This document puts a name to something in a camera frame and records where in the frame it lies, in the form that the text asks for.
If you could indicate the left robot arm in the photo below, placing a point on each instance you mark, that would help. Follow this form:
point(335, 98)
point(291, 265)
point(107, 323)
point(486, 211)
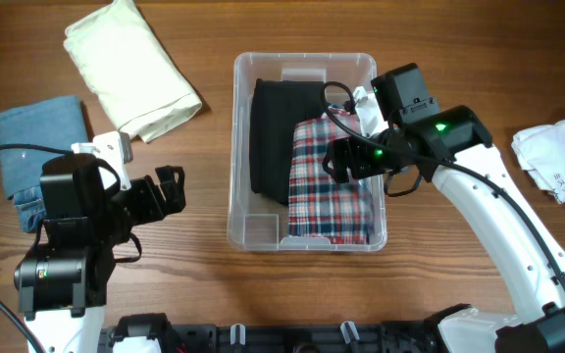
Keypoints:
point(62, 282)

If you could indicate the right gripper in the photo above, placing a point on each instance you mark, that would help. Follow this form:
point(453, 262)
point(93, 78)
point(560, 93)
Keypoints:
point(361, 167)

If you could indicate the plaid red blue shirt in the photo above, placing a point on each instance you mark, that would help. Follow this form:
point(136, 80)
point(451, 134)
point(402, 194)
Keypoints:
point(343, 213)

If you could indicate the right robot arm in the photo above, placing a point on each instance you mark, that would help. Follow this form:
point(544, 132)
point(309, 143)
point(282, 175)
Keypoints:
point(454, 151)

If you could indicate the white printed t-shirt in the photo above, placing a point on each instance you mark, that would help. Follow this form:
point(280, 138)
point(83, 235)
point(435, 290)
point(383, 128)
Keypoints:
point(540, 151)

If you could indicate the clear plastic storage container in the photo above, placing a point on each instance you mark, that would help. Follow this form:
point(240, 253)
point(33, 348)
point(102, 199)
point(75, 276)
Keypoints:
point(256, 222)

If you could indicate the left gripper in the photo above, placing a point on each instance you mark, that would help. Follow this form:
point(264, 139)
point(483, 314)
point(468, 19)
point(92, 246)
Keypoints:
point(154, 208)

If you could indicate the cream cloth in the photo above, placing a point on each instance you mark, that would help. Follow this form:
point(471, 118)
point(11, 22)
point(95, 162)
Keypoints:
point(123, 63)

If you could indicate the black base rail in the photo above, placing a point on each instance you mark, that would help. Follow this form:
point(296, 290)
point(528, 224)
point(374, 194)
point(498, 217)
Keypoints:
point(154, 332)

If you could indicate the black garment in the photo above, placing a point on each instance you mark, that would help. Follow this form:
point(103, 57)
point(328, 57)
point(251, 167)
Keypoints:
point(277, 108)

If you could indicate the blue jeans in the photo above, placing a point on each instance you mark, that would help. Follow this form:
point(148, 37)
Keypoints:
point(55, 123)

